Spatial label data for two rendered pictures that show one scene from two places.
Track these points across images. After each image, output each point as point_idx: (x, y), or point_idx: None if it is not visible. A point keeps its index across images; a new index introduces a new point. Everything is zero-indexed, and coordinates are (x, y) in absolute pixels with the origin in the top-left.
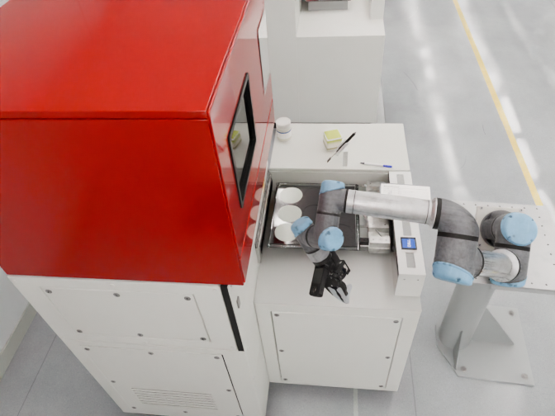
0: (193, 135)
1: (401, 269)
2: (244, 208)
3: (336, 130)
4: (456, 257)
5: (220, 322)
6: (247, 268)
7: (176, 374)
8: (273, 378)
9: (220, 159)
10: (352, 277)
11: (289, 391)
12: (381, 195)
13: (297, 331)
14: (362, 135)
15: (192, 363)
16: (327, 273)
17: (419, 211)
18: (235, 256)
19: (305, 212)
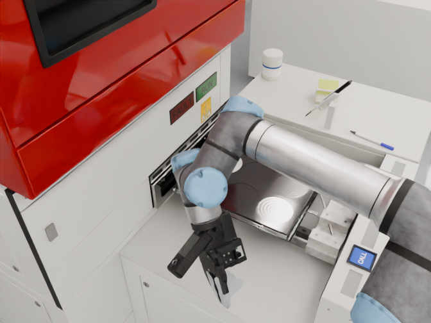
0: None
1: (329, 291)
2: (61, 75)
3: (336, 82)
4: (399, 298)
5: (24, 252)
6: (52, 179)
7: (8, 305)
8: None
9: None
10: (264, 277)
11: None
12: (309, 143)
13: (172, 320)
14: (372, 102)
15: (16, 298)
16: (204, 247)
17: (363, 190)
18: (4, 138)
19: (245, 168)
